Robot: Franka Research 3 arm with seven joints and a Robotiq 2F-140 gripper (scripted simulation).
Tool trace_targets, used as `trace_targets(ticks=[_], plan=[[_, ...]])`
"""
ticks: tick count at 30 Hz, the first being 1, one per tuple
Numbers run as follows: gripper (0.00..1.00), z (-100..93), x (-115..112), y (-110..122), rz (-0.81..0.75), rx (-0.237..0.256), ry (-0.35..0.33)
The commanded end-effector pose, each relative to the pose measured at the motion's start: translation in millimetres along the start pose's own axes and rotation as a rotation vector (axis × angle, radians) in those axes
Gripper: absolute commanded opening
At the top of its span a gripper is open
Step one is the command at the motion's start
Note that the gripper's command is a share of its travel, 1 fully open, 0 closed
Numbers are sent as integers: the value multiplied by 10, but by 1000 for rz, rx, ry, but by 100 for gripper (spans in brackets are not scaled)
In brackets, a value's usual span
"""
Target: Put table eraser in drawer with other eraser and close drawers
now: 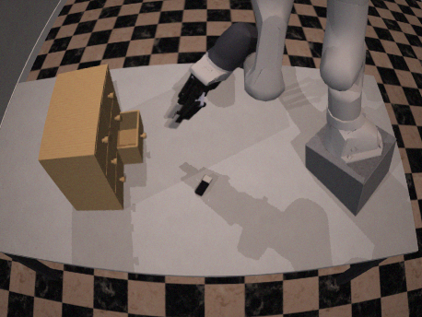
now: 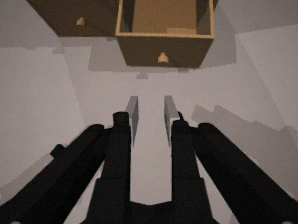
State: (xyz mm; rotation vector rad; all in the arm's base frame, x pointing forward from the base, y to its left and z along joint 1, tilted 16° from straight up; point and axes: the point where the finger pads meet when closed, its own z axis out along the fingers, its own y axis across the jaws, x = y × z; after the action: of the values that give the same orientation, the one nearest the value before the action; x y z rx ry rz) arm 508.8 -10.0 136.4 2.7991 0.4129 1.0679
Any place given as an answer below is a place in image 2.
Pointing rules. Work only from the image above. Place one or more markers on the brown wooden drawer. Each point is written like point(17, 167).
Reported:
point(99, 16)
point(191, 21)

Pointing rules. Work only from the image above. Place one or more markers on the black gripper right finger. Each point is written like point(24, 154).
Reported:
point(252, 196)

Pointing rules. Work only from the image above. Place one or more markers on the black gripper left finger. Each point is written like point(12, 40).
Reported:
point(52, 194)

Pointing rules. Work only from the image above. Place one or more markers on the tan wooden chest of drawers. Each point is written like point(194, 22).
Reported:
point(49, 24)

